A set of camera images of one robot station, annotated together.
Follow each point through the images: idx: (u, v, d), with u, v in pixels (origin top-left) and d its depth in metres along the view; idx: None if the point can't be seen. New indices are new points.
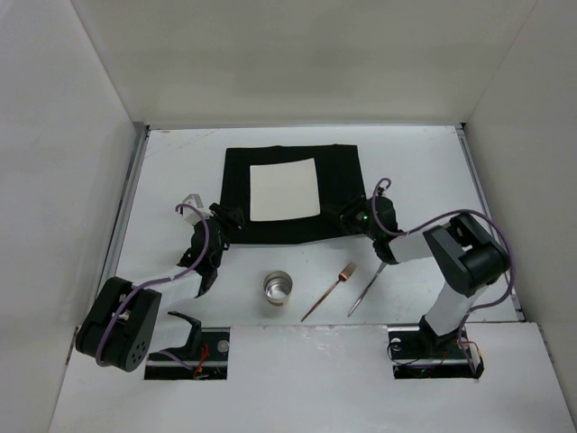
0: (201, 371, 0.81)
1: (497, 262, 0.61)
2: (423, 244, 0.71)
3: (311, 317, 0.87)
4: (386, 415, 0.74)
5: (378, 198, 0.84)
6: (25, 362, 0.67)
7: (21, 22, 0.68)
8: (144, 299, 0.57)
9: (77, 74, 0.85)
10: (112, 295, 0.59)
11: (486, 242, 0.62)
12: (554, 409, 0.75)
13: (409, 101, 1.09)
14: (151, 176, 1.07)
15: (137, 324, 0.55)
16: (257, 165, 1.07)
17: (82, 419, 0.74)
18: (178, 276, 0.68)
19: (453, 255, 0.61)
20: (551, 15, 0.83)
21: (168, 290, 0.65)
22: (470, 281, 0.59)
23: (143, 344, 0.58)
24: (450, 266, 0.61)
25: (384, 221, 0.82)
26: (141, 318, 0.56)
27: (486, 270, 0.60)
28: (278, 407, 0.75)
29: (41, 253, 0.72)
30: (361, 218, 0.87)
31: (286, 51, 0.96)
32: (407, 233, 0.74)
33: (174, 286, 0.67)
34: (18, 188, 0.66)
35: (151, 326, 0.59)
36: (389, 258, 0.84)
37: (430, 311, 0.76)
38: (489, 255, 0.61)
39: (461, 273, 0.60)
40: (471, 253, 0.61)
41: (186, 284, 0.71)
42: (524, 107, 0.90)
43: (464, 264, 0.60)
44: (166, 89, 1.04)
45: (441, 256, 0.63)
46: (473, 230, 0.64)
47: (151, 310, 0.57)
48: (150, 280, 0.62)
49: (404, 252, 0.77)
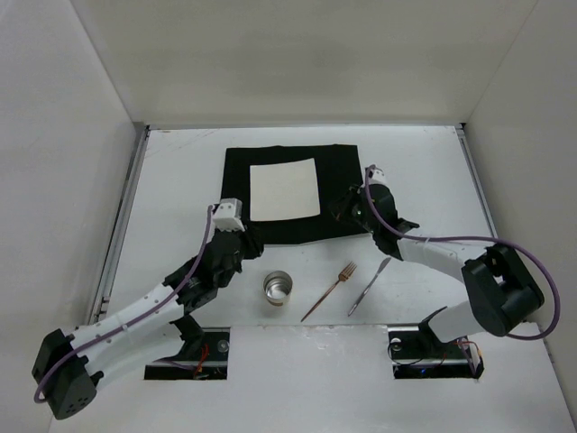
0: (201, 371, 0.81)
1: (535, 308, 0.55)
2: (448, 264, 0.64)
3: (310, 317, 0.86)
4: (386, 415, 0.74)
5: (371, 187, 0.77)
6: (25, 363, 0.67)
7: (21, 21, 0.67)
8: (69, 373, 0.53)
9: (75, 73, 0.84)
10: (51, 346, 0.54)
11: (527, 283, 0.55)
12: (554, 409, 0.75)
13: (410, 101, 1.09)
14: (151, 176, 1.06)
15: (60, 397, 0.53)
16: (257, 165, 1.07)
17: (82, 420, 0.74)
18: (135, 323, 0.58)
19: (493, 303, 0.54)
20: (551, 17, 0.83)
21: (118, 342, 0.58)
22: (505, 330, 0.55)
23: (81, 399, 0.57)
24: (486, 309, 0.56)
25: (381, 209, 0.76)
26: (63, 393, 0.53)
27: (522, 317, 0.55)
28: (279, 407, 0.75)
29: (41, 254, 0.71)
30: (356, 214, 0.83)
31: (287, 50, 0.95)
32: (432, 245, 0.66)
33: (131, 334, 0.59)
34: (18, 190, 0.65)
35: (89, 385, 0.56)
36: (391, 251, 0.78)
37: (435, 321, 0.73)
38: (527, 300, 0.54)
39: (497, 320, 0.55)
40: (511, 299, 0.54)
41: (158, 319, 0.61)
42: (524, 108, 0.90)
43: (504, 314, 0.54)
44: (166, 88, 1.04)
45: (478, 297, 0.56)
46: (514, 267, 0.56)
47: (77, 383, 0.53)
48: (92, 341, 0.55)
49: (410, 253, 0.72)
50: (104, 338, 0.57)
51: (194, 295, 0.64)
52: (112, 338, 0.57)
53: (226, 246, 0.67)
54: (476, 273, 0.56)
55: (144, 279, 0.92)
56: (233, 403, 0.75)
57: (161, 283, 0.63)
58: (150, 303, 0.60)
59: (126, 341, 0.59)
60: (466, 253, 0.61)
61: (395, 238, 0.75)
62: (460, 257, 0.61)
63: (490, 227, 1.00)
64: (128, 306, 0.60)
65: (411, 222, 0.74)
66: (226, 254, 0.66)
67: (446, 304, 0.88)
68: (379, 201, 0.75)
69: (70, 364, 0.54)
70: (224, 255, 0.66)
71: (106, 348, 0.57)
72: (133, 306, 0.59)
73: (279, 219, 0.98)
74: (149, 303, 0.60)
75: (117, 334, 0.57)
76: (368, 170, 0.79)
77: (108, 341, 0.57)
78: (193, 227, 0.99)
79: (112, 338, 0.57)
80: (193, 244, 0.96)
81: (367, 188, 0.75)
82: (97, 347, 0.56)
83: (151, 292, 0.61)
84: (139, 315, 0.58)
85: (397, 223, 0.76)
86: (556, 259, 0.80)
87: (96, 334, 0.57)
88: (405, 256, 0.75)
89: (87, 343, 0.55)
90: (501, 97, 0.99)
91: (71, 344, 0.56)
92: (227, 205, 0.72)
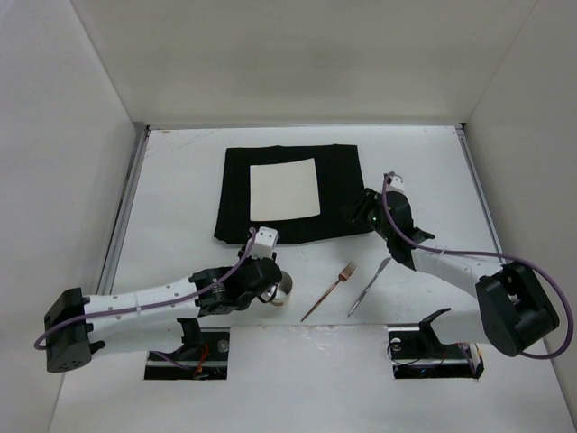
0: (201, 371, 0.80)
1: (548, 329, 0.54)
2: (462, 279, 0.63)
3: (311, 317, 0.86)
4: (386, 415, 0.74)
5: (389, 194, 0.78)
6: (25, 364, 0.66)
7: (21, 21, 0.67)
8: (71, 336, 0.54)
9: (75, 72, 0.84)
10: (68, 304, 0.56)
11: (543, 304, 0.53)
12: (554, 409, 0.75)
13: (410, 101, 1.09)
14: (151, 176, 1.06)
15: (55, 352, 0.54)
16: (258, 165, 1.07)
17: (82, 420, 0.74)
18: (148, 308, 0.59)
19: (508, 324, 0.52)
20: (550, 17, 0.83)
21: (126, 321, 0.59)
22: (517, 350, 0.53)
23: (75, 362, 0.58)
24: (498, 327, 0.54)
25: (398, 219, 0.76)
26: (58, 352, 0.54)
27: (535, 337, 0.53)
28: (279, 407, 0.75)
29: (41, 255, 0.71)
30: (371, 219, 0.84)
31: (287, 50, 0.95)
32: (446, 257, 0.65)
33: (141, 317, 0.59)
34: (17, 190, 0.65)
35: (87, 353, 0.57)
36: (405, 259, 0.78)
37: (442, 325, 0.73)
38: (542, 322, 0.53)
39: (509, 340, 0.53)
40: (526, 319, 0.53)
41: (171, 313, 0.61)
42: (524, 108, 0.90)
43: (517, 335, 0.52)
44: (166, 88, 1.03)
45: (490, 314, 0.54)
46: (531, 288, 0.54)
47: (74, 349, 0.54)
48: (102, 311, 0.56)
49: (425, 264, 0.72)
50: (114, 313, 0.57)
51: (212, 301, 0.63)
52: (122, 316, 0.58)
53: (269, 272, 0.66)
54: (491, 291, 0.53)
55: (144, 279, 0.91)
56: (232, 403, 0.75)
57: (187, 278, 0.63)
58: (169, 294, 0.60)
59: (134, 324, 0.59)
60: (480, 268, 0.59)
61: (408, 248, 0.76)
62: (474, 271, 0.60)
63: (490, 226, 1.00)
64: (149, 290, 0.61)
65: (426, 232, 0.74)
66: (265, 280, 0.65)
67: (445, 304, 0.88)
68: (395, 210, 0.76)
69: (75, 327, 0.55)
70: (262, 280, 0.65)
71: (113, 323, 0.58)
72: (154, 291, 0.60)
73: (279, 219, 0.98)
74: (169, 293, 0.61)
75: (129, 312, 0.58)
76: (387, 177, 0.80)
77: (117, 317, 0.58)
78: (192, 227, 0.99)
79: (122, 316, 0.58)
80: (193, 244, 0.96)
81: (383, 198, 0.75)
82: (105, 320, 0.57)
83: (175, 284, 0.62)
84: (155, 302, 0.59)
85: (411, 232, 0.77)
86: (556, 259, 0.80)
87: (109, 307, 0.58)
88: (416, 265, 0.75)
89: (98, 312, 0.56)
90: (501, 97, 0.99)
91: (85, 308, 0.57)
92: (268, 233, 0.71)
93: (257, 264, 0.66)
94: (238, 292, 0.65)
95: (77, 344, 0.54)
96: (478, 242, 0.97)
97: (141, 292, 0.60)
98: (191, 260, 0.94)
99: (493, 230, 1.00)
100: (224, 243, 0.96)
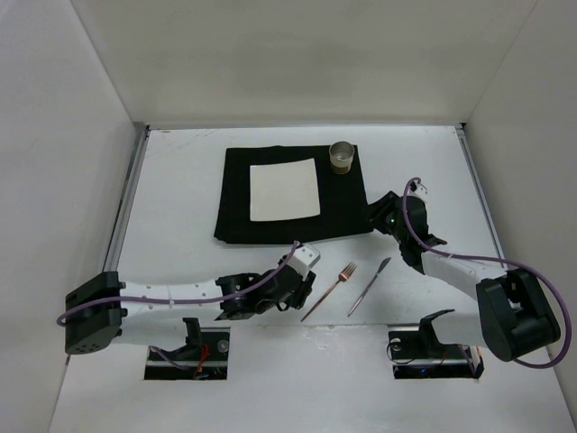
0: (201, 371, 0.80)
1: (546, 340, 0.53)
2: (468, 283, 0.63)
3: (311, 317, 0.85)
4: (386, 414, 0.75)
5: (409, 198, 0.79)
6: (24, 365, 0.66)
7: (21, 22, 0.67)
8: (105, 318, 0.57)
9: (75, 70, 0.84)
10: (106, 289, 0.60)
11: (543, 312, 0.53)
12: (554, 409, 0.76)
13: (410, 101, 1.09)
14: (151, 177, 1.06)
15: (83, 331, 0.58)
16: (258, 165, 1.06)
17: (80, 420, 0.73)
18: (179, 303, 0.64)
19: (506, 327, 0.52)
20: (550, 20, 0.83)
21: (158, 311, 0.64)
22: (512, 354, 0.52)
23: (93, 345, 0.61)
24: (494, 330, 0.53)
25: (413, 222, 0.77)
26: (87, 331, 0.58)
27: (531, 345, 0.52)
28: (279, 407, 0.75)
29: (41, 257, 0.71)
30: (389, 222, 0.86)
31: (287, 50, 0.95)
32: (454, 262, 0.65)
33: (170, 309, 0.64)
34: (18, 191, 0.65)
35: (108, 336, 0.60)
36: (416, 262, 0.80)
37: (442, 322, 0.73)
38: (541, 331, 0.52)
39: (505, 343, 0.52)
40: (524, 326, 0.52)
41: (196, 309, 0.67)
42: (525, 109, 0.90)
43: (514, 339, 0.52)
44: (166, 88, 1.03)
45: (488, 316, 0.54)
46: (533, 295, 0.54)
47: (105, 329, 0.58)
48: (144, 299, 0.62)
49: (433, 268, 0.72)
50: (151, 301, 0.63)
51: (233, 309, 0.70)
52: (153, 306, 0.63)
53: (284, 282, 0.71)
54: (492, 292, 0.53)
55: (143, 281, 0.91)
56: (232, 403, 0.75)
57: (213, 280, 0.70)
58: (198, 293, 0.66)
59: (160, 315, 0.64)
60: (485, 272, 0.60)
61: (420, 251, 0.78)
62: (478, 274, 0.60)
63: (489, 226, 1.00)
64: (180, 287, 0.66)
65: (439, 238, 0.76)
66: (280, 290, 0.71)
67: (445, 304, 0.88)
68: (410, 213, 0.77)
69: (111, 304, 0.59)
70: (280, 286, 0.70)
71: (144, 312, 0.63)
72: (187, 289, 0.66)
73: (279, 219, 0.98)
74: (196, 292, 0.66)
75: (162, 303, 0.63)
76: (413, 182, 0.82)
77: (150, 307, 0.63)
78: (192, 227, 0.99)
79: (153, 306, 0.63)
80: (193, 245, 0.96)
81: (402, 198, 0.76)
82: (138, 308, 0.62)
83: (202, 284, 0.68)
84: (187, 299, 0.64)
85: (425, 237, 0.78)
86: (557, 260, 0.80)
87: (143, 294, 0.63)
88: (425, 270, 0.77)
89: (133, 297, 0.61)
90: (502, 98, 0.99)
91: (120, 290, 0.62)
92: (308, 251, 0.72)
93: (279, 279, 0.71)
94: (257, 301, 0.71)
95: (111, 327, 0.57)
96: (478, 243, 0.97)
97: (173, 288, 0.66)
98: (191, 261, 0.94)
99: (493, 230, 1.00)
100: (224, 244, 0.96)
